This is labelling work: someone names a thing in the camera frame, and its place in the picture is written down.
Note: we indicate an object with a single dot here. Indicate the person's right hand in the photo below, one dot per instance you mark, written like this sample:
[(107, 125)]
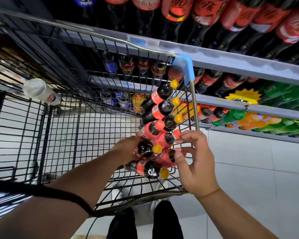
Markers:
[(202, 169)]

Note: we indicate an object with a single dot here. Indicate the person's right forearm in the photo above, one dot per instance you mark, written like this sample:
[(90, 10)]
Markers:
[(236, 219)]

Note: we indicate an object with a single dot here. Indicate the yellow starburst promo sign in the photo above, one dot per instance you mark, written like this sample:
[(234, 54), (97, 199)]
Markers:
[(243, 97)]

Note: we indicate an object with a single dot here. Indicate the white paper cup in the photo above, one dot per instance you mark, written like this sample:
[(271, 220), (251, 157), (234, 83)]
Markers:
[(41, 92)]

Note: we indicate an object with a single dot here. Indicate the person's left hand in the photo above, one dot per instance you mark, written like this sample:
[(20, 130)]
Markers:
[(125, 151)]

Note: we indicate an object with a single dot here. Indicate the grey store shelving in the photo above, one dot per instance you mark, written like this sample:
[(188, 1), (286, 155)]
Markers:
[(249, 64)]

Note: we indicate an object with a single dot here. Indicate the person's left forearm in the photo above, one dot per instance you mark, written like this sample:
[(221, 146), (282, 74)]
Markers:
[(50, 201)]

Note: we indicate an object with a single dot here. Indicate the pile of bottles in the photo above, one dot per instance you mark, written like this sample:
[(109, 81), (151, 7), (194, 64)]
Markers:
[(162, 109)]

